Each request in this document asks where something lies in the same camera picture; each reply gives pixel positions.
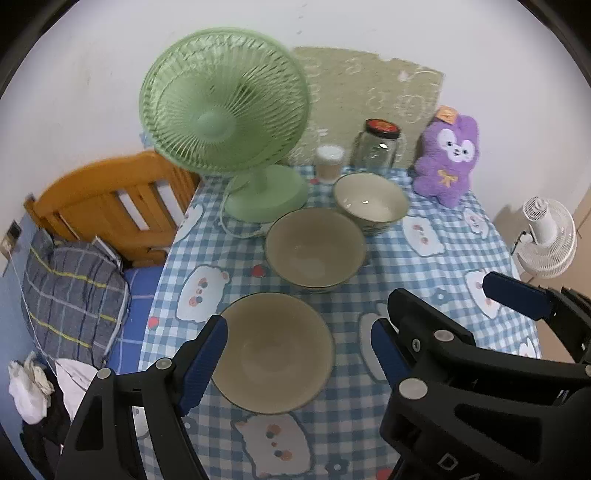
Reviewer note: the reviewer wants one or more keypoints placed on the purple plush toy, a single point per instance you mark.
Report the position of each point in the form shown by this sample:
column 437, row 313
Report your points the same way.
column 443, row 180

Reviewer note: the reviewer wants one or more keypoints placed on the white pink cloth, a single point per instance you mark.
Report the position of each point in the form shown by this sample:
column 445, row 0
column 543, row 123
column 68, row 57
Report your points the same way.
column 74, row 383

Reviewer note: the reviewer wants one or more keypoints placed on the blue checkered tablecloth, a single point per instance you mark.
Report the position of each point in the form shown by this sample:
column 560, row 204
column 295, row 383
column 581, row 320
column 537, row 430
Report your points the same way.
column 415, row 272

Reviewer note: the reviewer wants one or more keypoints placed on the white clip fan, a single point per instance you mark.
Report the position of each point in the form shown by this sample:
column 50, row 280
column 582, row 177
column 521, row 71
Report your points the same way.
column 549, row 249

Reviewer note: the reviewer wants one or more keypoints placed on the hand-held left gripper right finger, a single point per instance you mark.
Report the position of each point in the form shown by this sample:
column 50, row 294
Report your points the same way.
column 388, row 350

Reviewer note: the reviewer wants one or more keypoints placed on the grey plaid pillow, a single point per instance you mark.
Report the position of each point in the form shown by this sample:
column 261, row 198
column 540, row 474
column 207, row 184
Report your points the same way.
column 69, row 300

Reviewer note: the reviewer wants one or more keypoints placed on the orange wooden headboard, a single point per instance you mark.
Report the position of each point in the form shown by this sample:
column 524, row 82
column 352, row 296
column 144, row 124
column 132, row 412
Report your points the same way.
column 92, row 203

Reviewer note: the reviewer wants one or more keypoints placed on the wall socket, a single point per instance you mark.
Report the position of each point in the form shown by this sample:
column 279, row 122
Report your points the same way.
column 10, row 237

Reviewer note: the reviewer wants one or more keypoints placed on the crumpled white cloth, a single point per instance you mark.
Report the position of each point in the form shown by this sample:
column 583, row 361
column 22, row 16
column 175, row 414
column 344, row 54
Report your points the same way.
column 27, row 397

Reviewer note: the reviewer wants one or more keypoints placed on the beige patterned wall sheet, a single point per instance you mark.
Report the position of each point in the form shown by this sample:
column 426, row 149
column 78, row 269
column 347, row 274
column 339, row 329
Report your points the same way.
column 360, row 87

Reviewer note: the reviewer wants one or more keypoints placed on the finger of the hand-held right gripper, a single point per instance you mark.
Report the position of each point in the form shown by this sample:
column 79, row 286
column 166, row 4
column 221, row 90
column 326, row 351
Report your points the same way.
column 438, row 360
column 517, row 293

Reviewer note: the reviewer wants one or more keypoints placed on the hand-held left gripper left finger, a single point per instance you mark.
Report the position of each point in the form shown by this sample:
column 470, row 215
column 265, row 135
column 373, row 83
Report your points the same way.
column 203, row 364

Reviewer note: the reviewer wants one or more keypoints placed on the blue bedsheet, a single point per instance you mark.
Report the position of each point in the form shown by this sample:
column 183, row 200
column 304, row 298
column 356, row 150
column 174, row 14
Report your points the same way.
column 138, row 314

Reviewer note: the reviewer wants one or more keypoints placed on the glass jar with black lid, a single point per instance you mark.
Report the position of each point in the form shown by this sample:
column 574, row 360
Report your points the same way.
column 374, row 147

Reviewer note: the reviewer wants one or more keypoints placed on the clear cotton swab container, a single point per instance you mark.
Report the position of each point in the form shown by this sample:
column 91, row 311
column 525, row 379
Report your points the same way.
column 329, row 166

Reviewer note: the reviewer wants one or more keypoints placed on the green desk fan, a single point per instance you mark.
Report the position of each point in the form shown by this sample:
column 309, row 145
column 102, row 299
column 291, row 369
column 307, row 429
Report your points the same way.
column 221, row 120

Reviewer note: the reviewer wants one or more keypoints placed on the cream green-rimmed bowl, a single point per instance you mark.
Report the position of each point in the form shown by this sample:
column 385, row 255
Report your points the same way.
column 314, row 249
column 277, row 350
column 369, row 198

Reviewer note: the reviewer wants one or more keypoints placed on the beige door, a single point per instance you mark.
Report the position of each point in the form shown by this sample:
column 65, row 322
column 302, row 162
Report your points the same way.
column 584, row 240

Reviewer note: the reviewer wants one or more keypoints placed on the dark cloth pile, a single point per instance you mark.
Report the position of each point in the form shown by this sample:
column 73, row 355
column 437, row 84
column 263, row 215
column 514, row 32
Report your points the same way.
column 46, row 443

